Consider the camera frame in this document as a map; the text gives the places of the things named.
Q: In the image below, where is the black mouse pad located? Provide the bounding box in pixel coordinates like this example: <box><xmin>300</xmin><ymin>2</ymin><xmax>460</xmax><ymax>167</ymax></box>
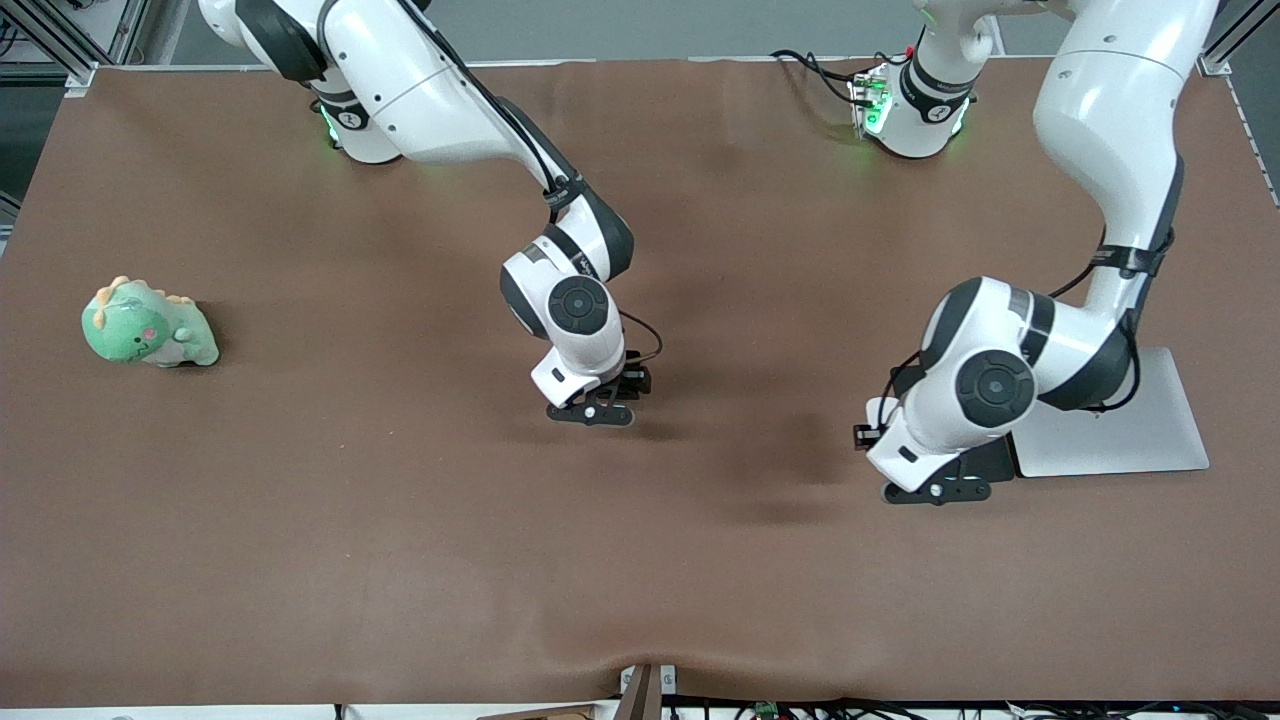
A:
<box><xmin>890</xmin><ymin>360</ymin><xmax>1016</xmax><ymax>486</ymax></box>

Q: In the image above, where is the brown table cover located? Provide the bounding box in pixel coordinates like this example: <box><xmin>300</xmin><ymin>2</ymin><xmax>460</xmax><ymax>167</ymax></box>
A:
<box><xmin>0</xmin><ymin>55</ymin><xmax>1280</xmax><ymax>706</ymax></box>

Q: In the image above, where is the silver laptop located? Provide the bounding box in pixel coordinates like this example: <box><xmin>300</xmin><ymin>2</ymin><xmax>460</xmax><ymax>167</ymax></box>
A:
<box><xmin>1010</xmin><ymin>347</ymin><xmax>1211</xmax><ymax>479</ymax></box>

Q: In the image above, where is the green dinosaur plush toy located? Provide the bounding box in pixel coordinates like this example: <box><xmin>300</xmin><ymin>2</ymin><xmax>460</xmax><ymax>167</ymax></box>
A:
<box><xmin>81</xmin><ymin>276</ymin><xmax>220</xmax><ymax>368</ymax></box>

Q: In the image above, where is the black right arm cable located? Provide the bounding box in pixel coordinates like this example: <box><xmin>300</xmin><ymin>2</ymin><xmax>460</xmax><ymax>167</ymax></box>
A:
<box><xmin>400</xmin><ymin>0</ymin><xmax>663</xmax><ymax>366</ymax></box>

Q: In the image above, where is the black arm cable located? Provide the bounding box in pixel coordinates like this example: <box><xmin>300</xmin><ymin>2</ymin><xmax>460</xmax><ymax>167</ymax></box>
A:
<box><xmin>885</xmin><ymin>225</ymin><xmax>1176</xmax><ymax>413</ymax></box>
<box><xmin>400</xmin><ymin>0</ymin><xmax>663</xmax><ymax>366</ymax></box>

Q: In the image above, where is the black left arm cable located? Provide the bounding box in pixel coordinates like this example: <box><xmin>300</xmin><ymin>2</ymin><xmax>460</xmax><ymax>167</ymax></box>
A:
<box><xmin>885</xmin><ymin>225</ymin><xmax>1176</xmax><ymax>413</ymax></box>

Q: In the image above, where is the black left base cable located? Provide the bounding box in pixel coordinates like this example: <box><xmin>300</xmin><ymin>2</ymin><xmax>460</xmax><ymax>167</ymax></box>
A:
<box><xmin>770</xmin><ymin>48</ymin><xmax>871</xmax><ymax>106</ymax></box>

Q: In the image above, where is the aluminium frame profile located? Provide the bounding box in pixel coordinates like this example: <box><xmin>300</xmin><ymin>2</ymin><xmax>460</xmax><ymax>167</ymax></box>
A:
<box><xmin>0</xmin><ymin>0</ymin><xmax>151</xmax><ymax>96</ymax></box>
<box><xmin>1200</xmin><ymin>0</ymin><xmax>1280</xmax><ymax>76</ymax></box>

